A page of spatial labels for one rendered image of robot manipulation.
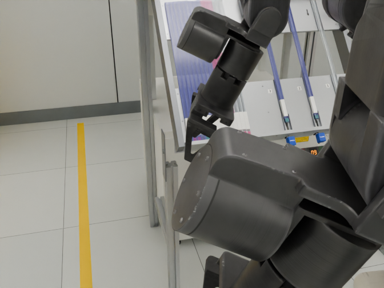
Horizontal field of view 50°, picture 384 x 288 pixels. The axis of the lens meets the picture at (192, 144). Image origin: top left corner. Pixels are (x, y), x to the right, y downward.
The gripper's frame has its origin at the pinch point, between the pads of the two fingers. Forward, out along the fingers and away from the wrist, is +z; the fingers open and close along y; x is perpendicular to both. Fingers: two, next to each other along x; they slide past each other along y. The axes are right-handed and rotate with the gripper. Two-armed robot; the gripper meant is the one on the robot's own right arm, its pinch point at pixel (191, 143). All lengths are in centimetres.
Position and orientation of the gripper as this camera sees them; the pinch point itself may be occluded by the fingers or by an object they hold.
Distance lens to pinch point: 72.8
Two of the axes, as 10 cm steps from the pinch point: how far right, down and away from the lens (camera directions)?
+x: 8.9, 4.3, 1.4
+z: -4.4, 7.9, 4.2
